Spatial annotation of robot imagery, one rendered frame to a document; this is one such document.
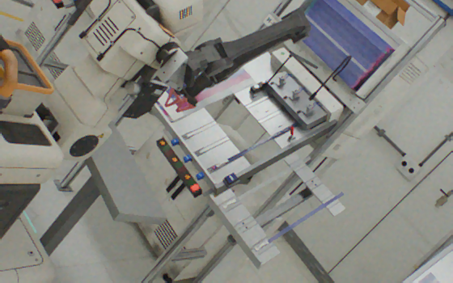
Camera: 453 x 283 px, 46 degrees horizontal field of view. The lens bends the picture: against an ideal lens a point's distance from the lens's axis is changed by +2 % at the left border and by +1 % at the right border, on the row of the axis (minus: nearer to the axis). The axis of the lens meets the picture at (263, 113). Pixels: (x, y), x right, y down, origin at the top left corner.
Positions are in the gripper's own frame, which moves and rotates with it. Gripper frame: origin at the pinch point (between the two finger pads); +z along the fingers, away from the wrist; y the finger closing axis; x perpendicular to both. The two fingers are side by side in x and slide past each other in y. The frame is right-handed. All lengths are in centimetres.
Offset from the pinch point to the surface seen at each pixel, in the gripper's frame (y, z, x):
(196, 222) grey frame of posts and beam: 32, 30, -34
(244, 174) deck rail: 36.3, -0.1, -29.9
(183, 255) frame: 46, 48, -37
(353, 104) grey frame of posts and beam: 64, -58, -30
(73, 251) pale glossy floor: 32, 86, -6
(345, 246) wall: 225, 11, -64
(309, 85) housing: 63, -48, -7
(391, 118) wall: 212, -78, -14
